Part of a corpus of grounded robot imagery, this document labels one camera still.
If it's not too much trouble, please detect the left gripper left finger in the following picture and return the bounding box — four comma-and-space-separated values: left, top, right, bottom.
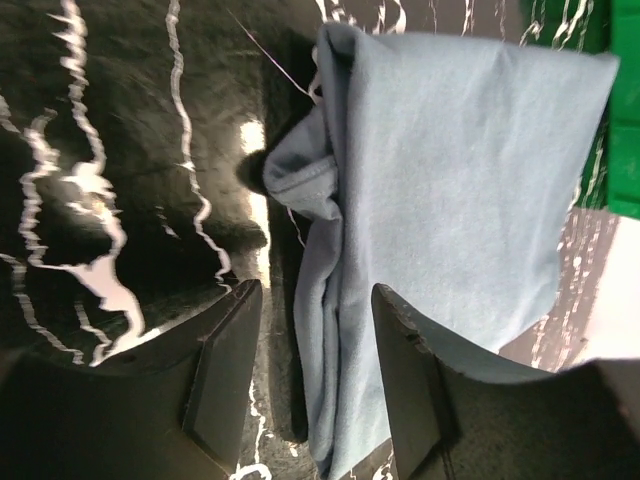
1, 280, 262, 479

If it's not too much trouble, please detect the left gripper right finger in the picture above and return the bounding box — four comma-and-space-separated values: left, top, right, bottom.
371, 284, 639, 479

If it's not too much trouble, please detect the grey blue t shirt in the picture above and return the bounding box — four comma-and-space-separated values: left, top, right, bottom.
263, 22, 618, 479

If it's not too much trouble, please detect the green plastic bin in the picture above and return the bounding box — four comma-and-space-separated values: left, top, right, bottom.
519, 1, 639, 219

